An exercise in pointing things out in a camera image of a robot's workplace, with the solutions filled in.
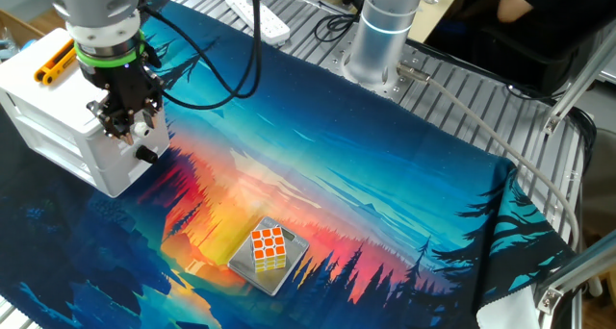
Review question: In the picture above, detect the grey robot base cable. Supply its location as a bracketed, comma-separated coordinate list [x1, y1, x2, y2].
[397, 62, 581, 251]

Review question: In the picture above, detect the aluminium frame profile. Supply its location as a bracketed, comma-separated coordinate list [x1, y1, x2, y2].
[532, 230, 616, 329]
[542, 28, 616, 137]

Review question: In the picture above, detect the white power strip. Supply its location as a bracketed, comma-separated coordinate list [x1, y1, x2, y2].
[224, 0, 292, 46]

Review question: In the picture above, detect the colourful landscape print cloth mat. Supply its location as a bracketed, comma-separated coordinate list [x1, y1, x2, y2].
[0, 0, 577, 329]

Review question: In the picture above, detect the brown cardboard box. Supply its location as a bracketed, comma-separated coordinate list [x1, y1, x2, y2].
[0, 9, 47, 46]

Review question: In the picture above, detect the bare forearm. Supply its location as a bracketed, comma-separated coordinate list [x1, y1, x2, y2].
[497, 0, 533, 25]

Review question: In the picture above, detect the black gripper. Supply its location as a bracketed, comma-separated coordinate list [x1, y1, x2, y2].
[79, 58, 163, 146]

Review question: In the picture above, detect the yellow folding hex key set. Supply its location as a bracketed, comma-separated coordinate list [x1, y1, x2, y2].
[33, 38, 77, 87]

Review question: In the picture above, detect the silver digital kitchen scale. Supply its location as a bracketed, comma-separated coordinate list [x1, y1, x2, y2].
[226, 216, 311, 297]

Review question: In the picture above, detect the rubik's cube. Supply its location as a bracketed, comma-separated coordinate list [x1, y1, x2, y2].
[249, 226, 288, 273]

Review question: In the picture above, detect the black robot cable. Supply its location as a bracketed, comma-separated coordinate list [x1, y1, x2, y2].
[137, 0, 264, 112]

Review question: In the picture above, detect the white plastic drawer cabinet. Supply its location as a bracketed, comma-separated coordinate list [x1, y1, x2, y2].
[0, 27, 170, 199]

